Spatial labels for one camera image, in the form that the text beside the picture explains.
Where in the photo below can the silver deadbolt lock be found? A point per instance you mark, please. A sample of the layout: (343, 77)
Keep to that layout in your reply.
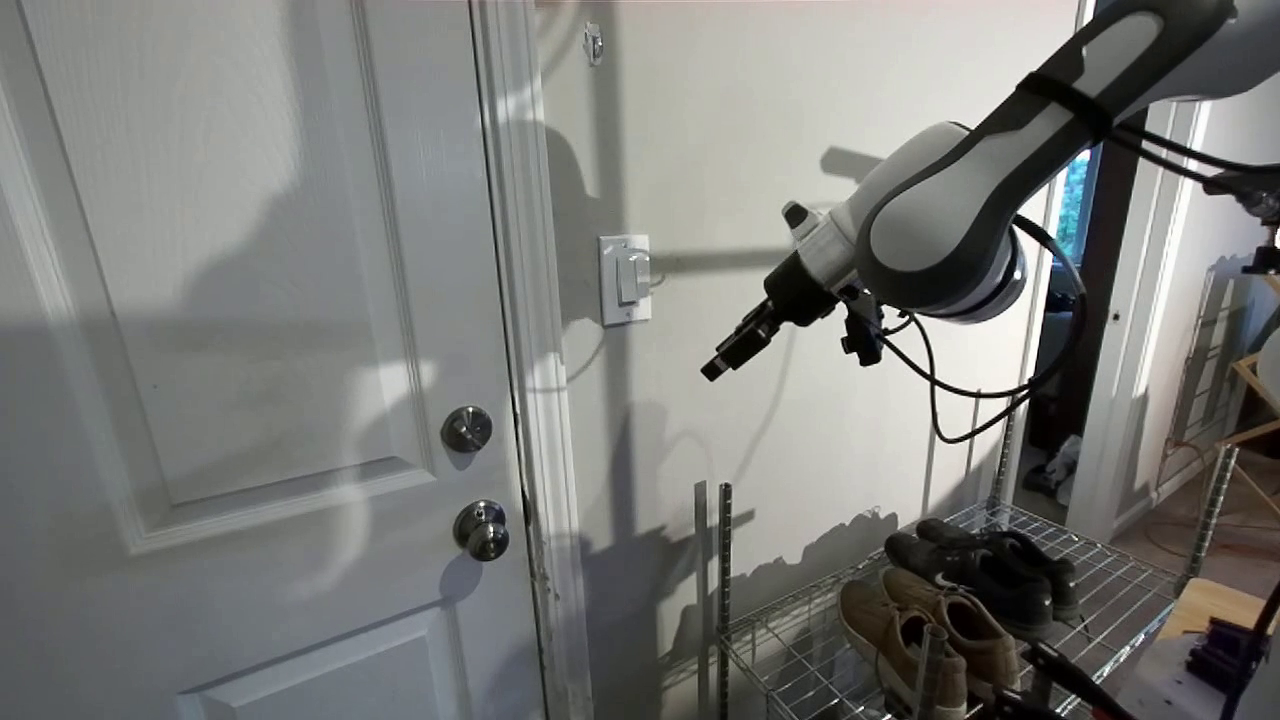
(465, 429)

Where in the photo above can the white doorway trim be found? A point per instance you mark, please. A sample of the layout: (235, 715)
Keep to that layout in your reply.
(1121, 402)

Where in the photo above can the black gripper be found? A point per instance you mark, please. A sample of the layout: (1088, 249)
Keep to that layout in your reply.
(800, 294)

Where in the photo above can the white wall light switch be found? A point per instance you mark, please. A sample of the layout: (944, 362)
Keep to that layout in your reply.
(627, 283)

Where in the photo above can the tan wooden board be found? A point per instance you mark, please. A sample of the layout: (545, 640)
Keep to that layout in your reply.
(1223, 602)

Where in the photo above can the silver round door knob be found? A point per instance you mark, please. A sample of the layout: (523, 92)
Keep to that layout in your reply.
(482, 530)

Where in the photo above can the blue clamp base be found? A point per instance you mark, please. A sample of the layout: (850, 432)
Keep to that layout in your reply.
(1224, 653)

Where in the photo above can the white door frame trim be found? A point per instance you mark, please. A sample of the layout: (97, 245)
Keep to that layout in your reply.
(532, 402)

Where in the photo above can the black shoe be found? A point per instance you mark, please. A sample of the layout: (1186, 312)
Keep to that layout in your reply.
(966, 572)
(1024, 549)

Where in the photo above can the white panel door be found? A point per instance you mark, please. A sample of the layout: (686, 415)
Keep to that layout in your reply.
(241, 332)

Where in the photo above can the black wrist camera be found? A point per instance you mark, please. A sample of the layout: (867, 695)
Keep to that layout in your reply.
(861, 325)

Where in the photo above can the black rod with red band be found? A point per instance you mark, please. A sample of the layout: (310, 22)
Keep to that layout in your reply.
(1065, 672)

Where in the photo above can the white grey Franka robot arm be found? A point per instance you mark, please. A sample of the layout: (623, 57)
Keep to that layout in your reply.
(961, 203)

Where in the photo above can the black camera on stand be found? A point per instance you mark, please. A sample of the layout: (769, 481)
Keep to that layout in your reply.
(1260, 203)

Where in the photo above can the tan suede shoe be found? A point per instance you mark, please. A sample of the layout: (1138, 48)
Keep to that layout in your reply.
(892, 644)
(973, 624)

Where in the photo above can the light wooden frame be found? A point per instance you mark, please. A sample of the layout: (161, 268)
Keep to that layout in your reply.
(1257, 386)

